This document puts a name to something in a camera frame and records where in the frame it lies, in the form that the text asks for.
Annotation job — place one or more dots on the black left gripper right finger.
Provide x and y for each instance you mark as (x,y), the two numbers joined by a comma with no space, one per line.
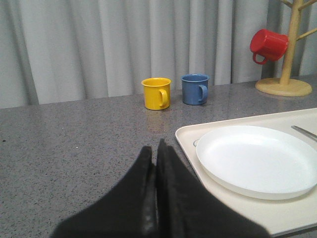
(187,210)

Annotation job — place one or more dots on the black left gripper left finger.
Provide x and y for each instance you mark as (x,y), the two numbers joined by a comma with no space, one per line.
(128,210)

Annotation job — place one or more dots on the white round plate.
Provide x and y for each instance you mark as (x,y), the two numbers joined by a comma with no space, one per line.
(258,162)

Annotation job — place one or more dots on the silver metal fork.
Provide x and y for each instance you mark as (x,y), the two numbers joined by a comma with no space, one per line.
(308,134)

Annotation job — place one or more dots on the cream rabbit print tray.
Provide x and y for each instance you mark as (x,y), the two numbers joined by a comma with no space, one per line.
(279,217)

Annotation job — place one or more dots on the yellow enamel mug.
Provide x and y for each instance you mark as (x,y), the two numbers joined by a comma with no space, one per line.
(156,93)

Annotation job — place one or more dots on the blue enamel mug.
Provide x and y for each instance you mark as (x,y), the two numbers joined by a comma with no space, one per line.
(195,89)

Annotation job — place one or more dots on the wooden mug tree stand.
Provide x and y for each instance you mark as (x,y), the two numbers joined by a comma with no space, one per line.
(285,86)

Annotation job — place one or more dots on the grey pleated curtain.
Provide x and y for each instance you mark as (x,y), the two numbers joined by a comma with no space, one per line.
(64,50)

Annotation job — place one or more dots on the red enamel mug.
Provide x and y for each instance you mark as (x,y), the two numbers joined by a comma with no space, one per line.
(268,45)

